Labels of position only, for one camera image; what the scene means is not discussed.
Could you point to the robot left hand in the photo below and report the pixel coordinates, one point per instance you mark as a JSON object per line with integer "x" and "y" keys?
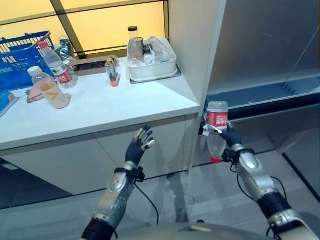
{"x": 135, "y": 152}

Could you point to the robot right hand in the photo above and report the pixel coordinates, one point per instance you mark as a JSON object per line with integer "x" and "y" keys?
{"x": 233, "y": 137}

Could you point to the red label water bottle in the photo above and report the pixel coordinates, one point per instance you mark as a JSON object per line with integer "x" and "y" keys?
{"x": 217, "y": 117}
{"x": 58, "y": 67}

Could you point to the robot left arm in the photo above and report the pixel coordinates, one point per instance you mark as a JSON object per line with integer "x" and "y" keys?
{"x": 113, "y": 195}

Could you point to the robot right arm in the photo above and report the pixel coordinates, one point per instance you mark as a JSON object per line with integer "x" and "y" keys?
{"x": 257, "y": 175}

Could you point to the refrigerator drawer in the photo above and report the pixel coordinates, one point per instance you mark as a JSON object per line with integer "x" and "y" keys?
{"x": 270, "y": 127}

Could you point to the refrigerator glass shelf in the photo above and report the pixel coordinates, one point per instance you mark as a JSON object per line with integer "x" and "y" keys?
{"x": 262, "y": 93}

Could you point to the silver refrigerator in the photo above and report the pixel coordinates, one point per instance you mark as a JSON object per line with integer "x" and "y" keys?
{"x": 195, "y": 50}

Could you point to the white counter cabinet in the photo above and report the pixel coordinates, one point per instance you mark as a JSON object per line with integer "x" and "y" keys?
{"x": 100, "y": 110}

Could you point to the white plastic bin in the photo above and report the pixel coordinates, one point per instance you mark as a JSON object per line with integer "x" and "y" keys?
{"x": 152, "y": 68}

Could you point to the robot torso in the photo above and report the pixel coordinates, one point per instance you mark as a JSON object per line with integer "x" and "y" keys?
{"x": 195, "y": 231}

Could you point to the orange drink bottle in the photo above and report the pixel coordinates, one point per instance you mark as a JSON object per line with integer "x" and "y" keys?
{"x": 53, "y": 93}

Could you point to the clear glass cup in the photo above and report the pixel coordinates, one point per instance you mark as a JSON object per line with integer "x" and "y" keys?
{"x": 136, "y": 50}

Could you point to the pink snack packet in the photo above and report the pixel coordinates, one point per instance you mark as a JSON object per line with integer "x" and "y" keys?
{"x": 33, "y": 93}

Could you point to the clear jar with black lid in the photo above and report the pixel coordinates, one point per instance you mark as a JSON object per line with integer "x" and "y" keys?
{"x": 133, "y": 32}

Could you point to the blue flat package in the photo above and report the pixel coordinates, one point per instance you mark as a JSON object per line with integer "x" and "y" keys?
{"x": 6, "y": 101}

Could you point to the blue printed bag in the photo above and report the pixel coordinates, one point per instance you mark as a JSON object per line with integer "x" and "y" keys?
{"x": 17, "y": 67}

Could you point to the blue shopping basket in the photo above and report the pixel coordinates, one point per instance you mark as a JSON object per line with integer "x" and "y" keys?
{"x": 15, "y": 43}

